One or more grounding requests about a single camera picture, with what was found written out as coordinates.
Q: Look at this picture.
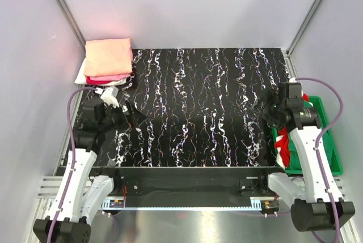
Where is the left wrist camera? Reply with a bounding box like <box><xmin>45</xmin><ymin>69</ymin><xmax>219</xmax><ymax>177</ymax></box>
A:
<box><xmin>95</xmin><ymin>86</ymin><xmax>120</xmax><ymax>108</ymax></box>

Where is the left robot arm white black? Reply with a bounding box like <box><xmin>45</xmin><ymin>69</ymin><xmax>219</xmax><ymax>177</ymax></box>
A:
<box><xmin>33</xmin><ymin>99</ymin><xmax>146</xmax><ymax>242</ymax></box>

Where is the folded white t shirt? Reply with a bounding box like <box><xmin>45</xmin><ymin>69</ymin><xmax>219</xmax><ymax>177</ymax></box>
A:
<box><xmin>74</xmin><ymin>60</ymin><xmax>130</xmax><ymax>87</ymax></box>

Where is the green plastic bin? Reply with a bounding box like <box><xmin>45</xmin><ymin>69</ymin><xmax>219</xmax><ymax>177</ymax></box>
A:
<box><xmin>286</xmin><ymin>94</ymin><xmax>343</xmax><ymax>176</ymax></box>

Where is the red white t shirt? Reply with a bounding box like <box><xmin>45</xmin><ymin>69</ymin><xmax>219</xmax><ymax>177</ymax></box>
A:
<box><xmin>273</xmin><ymin>92</ymin><xmax>313</xmax><ymax>169</ymax></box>

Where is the aluminium frame rail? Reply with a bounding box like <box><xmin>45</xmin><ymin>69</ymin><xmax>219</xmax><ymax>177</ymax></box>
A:
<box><xmin>38</xmin><ymin>169</ymin><xmax>330</xmax><ymax>211</ymax></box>

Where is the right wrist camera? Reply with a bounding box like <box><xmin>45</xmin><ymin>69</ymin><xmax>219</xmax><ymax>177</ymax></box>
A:
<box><xmin>278</xmin><ymin>82</ymin><xmax>304</xmax><ymax>109</ymax></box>

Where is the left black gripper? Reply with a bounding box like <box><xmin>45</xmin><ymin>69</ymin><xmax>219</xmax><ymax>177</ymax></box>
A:
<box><xmin>99</xmin><ymin>99</ymin><xmax>146</xmax><ymax>133</ymax></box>

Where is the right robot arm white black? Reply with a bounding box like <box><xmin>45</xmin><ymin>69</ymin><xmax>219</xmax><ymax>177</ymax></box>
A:
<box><xmin>251</xmin><ymin>83</ymin><xmax>355</xmax><ymax>232</ymax></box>

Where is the green t shirt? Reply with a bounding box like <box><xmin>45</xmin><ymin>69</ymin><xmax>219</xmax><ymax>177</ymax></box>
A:
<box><xmin>290</xmin><ymin>104</ymin><xmax>329</xmax><ymax>164</ymax></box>

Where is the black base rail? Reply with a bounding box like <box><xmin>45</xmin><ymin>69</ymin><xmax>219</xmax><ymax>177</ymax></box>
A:
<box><xmin>55</xmin><ymin>165</ymin><xmax>287</xmax><ymax>208</ymax></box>

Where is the folded peach t shirt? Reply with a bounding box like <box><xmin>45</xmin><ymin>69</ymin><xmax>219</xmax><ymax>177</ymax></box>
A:
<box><xmin>84</xmin><ymin>38</ymin><xmax>132</xmax><ymax>77</ymax></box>

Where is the folded pink t shirt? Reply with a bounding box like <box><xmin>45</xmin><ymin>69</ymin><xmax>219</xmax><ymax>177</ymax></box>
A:
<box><xmin>86</xmin><ymin>74</ymin><xmax>130</xmax><ymax>85</ymax></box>

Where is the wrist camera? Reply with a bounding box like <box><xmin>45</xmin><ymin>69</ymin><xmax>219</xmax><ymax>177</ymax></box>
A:
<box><xmin>95</xmin><ymin>86</ymin><xmax>120</xmax><ymax>108</ymax></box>
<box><xmin>278</xmin><ymin>82</ymin><xmax>304</xmax><ymax>109</ymax></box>

